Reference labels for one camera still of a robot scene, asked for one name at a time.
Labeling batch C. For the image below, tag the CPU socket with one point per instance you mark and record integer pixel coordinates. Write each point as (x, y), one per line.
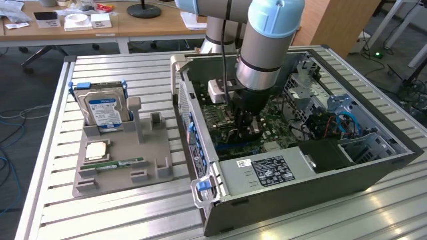
(229, 116)

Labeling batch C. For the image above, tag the flat white box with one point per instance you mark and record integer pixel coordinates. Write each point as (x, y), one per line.
(77, 28)

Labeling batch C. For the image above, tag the black round lamp base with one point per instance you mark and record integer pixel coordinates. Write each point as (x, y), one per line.
(144, 11)

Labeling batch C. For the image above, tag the grey power supply unit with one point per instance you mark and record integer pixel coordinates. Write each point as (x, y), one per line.
(240, 175)

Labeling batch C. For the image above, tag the steel disk bay cage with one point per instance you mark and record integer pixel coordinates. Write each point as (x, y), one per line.
(303, 92)

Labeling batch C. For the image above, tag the black and white label box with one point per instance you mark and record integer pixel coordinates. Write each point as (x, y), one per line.
(47, 18)

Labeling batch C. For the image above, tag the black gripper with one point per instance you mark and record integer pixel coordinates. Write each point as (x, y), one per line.
(250, 102)

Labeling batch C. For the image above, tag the silver finned heatsink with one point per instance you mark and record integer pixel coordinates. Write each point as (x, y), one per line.
(274, 147)

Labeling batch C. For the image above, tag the open grey PC case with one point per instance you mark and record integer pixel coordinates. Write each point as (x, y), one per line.
(300, 200)

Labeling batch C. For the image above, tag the green motherboard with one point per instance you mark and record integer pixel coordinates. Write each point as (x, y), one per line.
(276, 130)

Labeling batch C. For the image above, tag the blue case latch tab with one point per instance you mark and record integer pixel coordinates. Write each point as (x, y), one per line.
(201, 187)

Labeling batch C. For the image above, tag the grey cup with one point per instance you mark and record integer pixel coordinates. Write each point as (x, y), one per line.
(48, 2)

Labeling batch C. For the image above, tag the small white box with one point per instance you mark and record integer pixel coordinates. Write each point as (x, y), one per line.
(100, 21)

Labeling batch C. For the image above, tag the white tape roll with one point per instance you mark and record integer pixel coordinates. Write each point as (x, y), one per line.
(77, 18)

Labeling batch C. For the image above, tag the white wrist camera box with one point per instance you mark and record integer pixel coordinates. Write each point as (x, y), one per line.
(216, 91)

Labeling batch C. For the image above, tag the silver CPU chip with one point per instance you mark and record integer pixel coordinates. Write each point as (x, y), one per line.
(96, 151)

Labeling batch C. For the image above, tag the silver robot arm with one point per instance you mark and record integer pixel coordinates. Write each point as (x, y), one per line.
(267, 50)

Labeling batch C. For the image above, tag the tan tape roll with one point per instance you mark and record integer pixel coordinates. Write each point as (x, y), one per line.
(63, 2)

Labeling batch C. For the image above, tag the wooden desk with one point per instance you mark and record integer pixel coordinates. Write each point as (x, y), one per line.
(149, 30)

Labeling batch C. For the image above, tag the stack of white papers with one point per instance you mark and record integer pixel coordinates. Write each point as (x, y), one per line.
(189, 21)

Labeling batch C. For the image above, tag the red small parts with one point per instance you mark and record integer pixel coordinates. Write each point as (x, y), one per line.
(103, 8)

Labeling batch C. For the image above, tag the blue expansion slot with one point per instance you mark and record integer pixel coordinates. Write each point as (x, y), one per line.
(224, 145)

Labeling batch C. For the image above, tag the green RAM stick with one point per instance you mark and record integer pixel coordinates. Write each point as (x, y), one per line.
(109, 165)

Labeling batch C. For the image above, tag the white desk frame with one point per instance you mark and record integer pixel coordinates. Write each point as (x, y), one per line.
(383, 22)

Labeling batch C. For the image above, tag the clear plastic bag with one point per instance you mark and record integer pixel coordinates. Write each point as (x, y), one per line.
(13, 12)

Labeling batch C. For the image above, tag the wooden cabinet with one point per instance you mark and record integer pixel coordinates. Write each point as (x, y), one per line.
(334, 25)

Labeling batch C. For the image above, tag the hard disk in blue caddy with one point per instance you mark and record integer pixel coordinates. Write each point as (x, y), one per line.
(100, 110)

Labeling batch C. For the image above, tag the grey plastic parts rack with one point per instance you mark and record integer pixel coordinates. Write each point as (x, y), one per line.
(113, 180)

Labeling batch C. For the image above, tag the white paper card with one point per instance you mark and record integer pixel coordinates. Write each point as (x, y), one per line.
(16, 25)

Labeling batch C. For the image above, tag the black office chair base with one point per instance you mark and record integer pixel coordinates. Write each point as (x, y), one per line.
(43, 53)

